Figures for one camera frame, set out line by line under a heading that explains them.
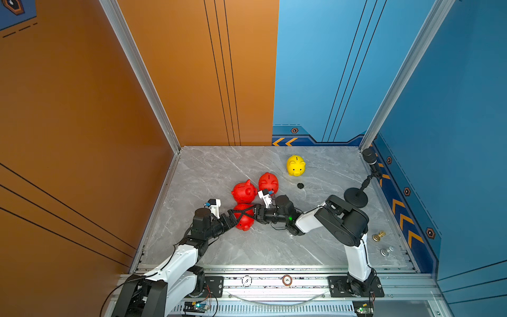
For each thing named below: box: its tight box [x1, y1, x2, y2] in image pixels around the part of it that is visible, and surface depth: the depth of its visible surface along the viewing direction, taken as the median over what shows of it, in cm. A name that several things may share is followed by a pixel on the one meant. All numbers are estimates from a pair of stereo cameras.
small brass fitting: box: [371, 230, 387, 242], surface depth 86 cm
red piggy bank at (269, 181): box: [258, 171, 280, 197], surface depth 96 cm
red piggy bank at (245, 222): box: [233, 203, 255, 232], surface depth 84 cm
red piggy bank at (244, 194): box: [231, 178, 259, 212], surface depth 93 cm
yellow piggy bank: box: [286, 154, 307, 177], surface depth 104 cm
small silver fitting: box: [380, 245, 395, 257], surface depth 82 cm
